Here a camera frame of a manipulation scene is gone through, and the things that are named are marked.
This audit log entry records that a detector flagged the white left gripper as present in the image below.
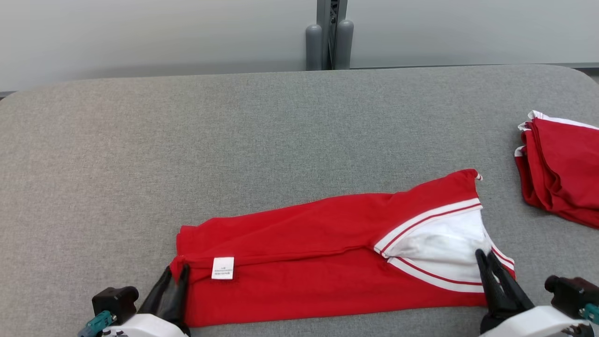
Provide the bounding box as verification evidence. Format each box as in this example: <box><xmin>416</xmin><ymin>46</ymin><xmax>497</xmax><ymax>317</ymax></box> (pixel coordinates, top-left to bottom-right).
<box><xmin>101</xmin><ymin>264</ymin><xmax>191</xmax><ymax>337</ymax></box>

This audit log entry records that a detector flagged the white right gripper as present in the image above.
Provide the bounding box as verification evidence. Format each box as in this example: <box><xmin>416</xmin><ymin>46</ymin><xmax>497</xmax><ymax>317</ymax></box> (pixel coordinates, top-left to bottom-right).
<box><xmin>475</xmin><ymin>249</ymin><xmax>582</xmax><ymax>337</ymax></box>

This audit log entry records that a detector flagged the red garment with white trim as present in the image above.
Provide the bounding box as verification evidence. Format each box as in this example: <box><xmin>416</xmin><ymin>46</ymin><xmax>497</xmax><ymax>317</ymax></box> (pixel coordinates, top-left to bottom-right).
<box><xmin>514</xmin><ymin>110</ymin><xmax>599</xmax><ymax>230</ymax></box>

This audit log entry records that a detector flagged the red shirt with white sleeves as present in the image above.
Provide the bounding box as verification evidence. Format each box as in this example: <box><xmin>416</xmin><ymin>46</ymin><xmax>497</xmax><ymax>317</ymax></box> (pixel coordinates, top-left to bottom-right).
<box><xmin>169</xmin><ymin>168</ymin><xmax>516</xmax><ymax>327</ymax></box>

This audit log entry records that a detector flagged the black cable with teal plug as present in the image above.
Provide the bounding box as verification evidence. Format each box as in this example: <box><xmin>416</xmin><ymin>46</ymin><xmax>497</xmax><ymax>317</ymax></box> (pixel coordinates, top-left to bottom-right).
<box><xmin>579</xmin><ymin>303</ymin><xmax>599</xmax><ymax>325</ymax></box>
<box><xmin>77</xmin><ymin>310</ymin><xmax>117</xmax><ymax>337</ymax></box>

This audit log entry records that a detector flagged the grey cylindrical post foot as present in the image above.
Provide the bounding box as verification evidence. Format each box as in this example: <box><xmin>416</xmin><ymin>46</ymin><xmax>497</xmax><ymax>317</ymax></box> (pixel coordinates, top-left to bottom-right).
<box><xmin>306</xmin><ymin>24</ymin><xmax>323</xmax><ymax>71</ymax></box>
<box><xmin>335</xmin><ymin>20</ymin><xmax>355</xmax><ymax>70</ymax></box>

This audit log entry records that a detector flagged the grey metal partition post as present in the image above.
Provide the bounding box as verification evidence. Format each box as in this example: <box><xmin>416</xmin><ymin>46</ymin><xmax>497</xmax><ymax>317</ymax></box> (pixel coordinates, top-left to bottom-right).
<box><xmin>305</xmin><ymin>0</ymin><xmax>355</xmax><ymax>71</ymax></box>

